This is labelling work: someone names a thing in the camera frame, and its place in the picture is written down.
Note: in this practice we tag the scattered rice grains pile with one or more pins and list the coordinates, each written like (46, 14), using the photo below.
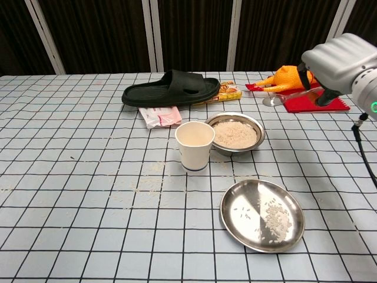
(275, 219)

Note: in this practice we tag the yellow snack packet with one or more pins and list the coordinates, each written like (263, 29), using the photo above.
(229, 91)

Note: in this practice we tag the blue checkered tablecloth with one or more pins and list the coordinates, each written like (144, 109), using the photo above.
(88, 177)

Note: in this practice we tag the yellow rubber chicken toy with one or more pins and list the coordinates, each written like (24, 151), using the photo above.
(287, 78)

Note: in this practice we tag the white paper cup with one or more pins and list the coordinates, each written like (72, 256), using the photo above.
(194, 153)

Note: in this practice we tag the steel bowl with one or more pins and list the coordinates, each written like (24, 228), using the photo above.
(225, 151)

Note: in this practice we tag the red spiral notebook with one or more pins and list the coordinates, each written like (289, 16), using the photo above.
(303, 106)

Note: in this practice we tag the pink white sachet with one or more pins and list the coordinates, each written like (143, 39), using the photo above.
(159, 116)

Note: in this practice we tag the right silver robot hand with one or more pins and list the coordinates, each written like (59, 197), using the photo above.
(335, 62)

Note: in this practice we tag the flat steel plate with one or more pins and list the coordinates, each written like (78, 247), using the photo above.
(244, 203)

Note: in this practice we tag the heap of white rice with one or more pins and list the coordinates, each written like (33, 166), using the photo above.
(235, 134)

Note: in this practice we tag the dark folding screen white frames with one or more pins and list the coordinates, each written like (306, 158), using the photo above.
(103, 35)

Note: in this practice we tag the black rubber slipper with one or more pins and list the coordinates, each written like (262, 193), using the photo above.
(165, 91)

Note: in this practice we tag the grey metal spoon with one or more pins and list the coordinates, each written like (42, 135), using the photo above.
(272, 101)

